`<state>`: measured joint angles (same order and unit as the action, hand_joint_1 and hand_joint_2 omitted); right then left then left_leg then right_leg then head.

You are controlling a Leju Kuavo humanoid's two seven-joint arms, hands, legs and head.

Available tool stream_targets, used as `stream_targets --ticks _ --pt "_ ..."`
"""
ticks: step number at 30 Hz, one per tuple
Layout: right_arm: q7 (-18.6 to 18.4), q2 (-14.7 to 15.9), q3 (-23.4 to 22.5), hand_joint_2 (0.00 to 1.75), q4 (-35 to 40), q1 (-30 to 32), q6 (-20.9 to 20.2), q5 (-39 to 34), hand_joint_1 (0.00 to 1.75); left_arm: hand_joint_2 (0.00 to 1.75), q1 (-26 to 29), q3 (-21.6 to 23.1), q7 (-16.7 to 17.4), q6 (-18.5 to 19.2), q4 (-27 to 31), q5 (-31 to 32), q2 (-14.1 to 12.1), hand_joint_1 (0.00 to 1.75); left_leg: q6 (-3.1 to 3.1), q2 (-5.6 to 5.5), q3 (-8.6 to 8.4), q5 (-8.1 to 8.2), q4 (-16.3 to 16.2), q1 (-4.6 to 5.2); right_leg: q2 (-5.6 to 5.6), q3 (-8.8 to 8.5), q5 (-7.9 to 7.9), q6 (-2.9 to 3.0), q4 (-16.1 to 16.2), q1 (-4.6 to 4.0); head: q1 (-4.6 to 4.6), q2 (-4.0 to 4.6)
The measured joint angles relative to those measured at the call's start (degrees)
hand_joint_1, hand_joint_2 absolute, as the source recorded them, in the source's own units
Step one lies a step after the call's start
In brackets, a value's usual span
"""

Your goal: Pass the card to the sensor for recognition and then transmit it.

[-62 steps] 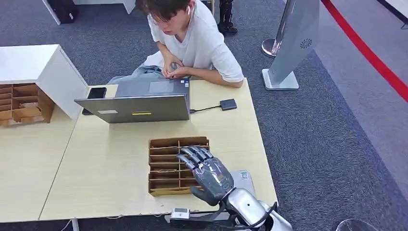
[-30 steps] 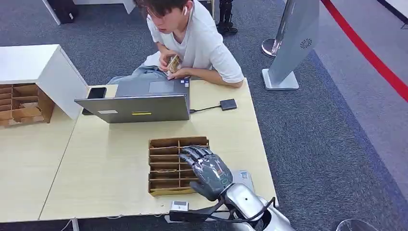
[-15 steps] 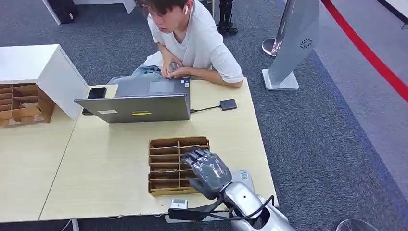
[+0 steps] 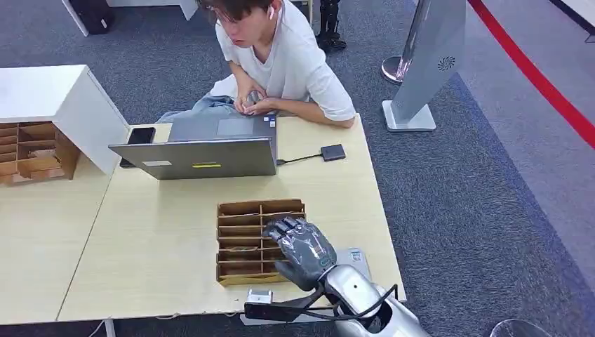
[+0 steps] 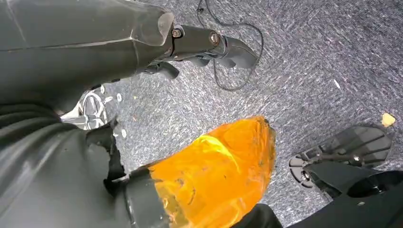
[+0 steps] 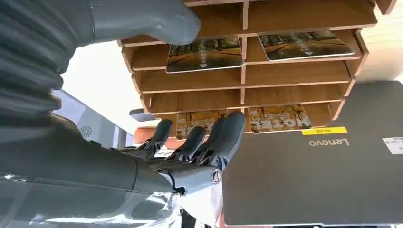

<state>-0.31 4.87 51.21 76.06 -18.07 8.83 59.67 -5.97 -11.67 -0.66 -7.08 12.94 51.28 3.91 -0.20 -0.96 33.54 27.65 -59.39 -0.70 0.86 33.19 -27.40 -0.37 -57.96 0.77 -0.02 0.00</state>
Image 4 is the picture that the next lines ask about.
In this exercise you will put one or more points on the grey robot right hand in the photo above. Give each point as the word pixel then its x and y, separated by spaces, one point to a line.
pixel 304 251

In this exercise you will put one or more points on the person's left hand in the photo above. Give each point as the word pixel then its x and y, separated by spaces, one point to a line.
pixel 265 107

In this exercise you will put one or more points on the person's right hand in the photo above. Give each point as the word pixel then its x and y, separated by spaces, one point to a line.
pixel 242 100

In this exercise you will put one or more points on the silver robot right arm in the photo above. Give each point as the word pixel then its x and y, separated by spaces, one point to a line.
pixel 353 288

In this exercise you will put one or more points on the grey flat pad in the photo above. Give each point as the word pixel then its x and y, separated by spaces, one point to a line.
pixel 355 260

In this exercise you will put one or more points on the person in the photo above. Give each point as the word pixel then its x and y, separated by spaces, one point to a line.
pixel 293 60

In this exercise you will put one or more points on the wooden card box with slots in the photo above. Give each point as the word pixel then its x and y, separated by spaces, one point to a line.
pixel 241 232

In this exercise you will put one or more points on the grey open laptop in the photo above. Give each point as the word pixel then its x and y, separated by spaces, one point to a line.
pixel 209 158

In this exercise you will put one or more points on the black external drive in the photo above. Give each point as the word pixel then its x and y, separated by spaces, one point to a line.
pixel 333 152

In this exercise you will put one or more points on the white earbud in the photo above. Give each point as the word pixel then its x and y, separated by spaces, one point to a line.
pixel 271 12

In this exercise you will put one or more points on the black robot legs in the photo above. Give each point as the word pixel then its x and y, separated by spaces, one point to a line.
pixel 330 28

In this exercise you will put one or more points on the black smartphone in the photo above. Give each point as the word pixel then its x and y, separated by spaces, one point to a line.
pixel 140 136

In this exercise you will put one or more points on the grey standing panel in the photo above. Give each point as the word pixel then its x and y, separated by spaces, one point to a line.
pixel 427 60

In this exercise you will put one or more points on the white cabinet box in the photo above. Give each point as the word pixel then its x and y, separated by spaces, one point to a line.
pixel 69 102

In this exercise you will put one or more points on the white desk leg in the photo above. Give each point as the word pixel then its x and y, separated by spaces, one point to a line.
pixel 109 328

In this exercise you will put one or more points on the wooden divider box with compartments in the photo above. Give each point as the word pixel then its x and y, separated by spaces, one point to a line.
pixel 37 153

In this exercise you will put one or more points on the clear plastic dome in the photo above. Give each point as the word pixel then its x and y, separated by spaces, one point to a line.
pixel 518 329

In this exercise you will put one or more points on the red barrier band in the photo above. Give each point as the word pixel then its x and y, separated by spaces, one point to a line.
pixel 534 76

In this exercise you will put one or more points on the white furniture edge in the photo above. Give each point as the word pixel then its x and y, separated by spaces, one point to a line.
pixel 576 11

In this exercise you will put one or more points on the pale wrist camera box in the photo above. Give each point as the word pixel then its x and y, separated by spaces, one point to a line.
pixel 259 296

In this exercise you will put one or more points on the chrome stanchion post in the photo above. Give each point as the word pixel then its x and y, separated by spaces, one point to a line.
pixel 395 69

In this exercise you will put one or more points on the white table frame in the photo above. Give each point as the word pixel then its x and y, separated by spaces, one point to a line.
pixel 139 3

